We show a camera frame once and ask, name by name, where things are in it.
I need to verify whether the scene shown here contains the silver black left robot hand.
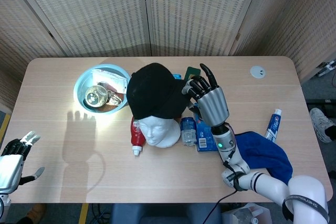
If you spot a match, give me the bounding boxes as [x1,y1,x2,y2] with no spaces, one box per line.
[0,131,45,195]

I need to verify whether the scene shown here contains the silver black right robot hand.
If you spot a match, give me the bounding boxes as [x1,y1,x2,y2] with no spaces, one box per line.
[182,63,230,128]

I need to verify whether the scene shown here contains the black baseball cap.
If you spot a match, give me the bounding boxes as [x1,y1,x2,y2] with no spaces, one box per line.
[126,62,194,121]

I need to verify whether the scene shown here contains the blue Oreo package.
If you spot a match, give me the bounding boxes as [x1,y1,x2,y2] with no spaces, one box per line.
[193,105,220,153]

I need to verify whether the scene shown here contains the dark green small box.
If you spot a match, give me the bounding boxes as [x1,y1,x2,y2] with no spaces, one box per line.
[184,66,202,81]

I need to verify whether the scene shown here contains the blue drink can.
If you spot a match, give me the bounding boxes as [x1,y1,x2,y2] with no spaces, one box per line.
[180,116,198,147]

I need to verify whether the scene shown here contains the brown shoe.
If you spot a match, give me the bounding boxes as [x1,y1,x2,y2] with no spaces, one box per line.
[25,202,47,224]

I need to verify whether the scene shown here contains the white foam mannequin head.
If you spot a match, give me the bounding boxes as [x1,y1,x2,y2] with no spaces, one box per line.
[138,116,182,148]

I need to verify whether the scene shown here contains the white blue toothpaste tube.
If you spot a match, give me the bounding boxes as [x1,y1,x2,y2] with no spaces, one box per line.
[264,108,283,141]

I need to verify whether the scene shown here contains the blue cloth with black trim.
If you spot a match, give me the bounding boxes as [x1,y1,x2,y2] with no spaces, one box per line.
[233,131,294,187]

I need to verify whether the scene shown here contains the red ketchup squeeze bottle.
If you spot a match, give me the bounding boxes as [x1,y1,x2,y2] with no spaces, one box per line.
[130,116,146,157]

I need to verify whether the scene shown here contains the crinkled foil snack wrapper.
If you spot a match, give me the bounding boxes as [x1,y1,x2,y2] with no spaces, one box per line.
[107,90,123,106]

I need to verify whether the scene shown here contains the light blue plastic bowl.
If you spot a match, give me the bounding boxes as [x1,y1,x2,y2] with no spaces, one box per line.
[73,63,132,116]

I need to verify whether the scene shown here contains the white paper packet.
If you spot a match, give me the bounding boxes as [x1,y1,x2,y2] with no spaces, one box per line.
[91,68,124,93]

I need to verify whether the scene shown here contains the white sneaker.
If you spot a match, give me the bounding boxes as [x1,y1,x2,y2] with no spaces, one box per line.
[309,108,335,144]

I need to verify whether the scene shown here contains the round glass jar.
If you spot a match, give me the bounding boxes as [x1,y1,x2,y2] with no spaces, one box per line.
[84,84,109,108]

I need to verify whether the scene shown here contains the white plastic bag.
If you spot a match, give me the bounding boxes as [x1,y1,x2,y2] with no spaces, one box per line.
[223,202,271,224]

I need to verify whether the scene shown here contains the dark blue chair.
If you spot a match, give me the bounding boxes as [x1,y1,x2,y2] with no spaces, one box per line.
[111,203,223,224]

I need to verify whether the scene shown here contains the white power strip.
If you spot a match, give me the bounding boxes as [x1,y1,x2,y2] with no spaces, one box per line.
[316,60,336,77]

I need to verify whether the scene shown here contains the woven folding screen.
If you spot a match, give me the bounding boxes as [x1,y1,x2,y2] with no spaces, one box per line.
[0,0,336,83]

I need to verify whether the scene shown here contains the white round cable grommet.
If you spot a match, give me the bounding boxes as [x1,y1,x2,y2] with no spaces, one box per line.
[249,66,267,79]

